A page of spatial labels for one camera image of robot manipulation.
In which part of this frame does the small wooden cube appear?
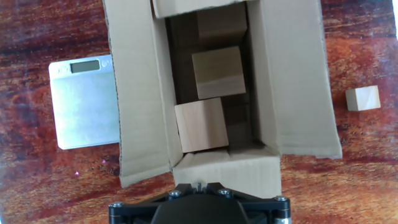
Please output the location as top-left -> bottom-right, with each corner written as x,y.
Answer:
345,85 -> 382,112

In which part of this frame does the brown cardboard box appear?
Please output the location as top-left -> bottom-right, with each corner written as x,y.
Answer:
102,0 -> 343,200

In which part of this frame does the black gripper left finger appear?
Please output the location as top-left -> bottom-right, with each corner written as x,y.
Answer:
108,182 -> 200,224

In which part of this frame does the pale wooden block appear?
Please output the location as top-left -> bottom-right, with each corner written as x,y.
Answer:
174,97 -> 230,154
191,45 -> 247,100
196,7 -> 249,41

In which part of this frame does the silver digital scale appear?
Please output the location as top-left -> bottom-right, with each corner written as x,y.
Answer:
48,54 -> 121,151

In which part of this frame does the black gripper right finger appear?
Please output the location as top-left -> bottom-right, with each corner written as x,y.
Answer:
198,182 -> 292,224

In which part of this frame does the wood grain table mat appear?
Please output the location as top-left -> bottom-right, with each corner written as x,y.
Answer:
0,0 -> 398,224

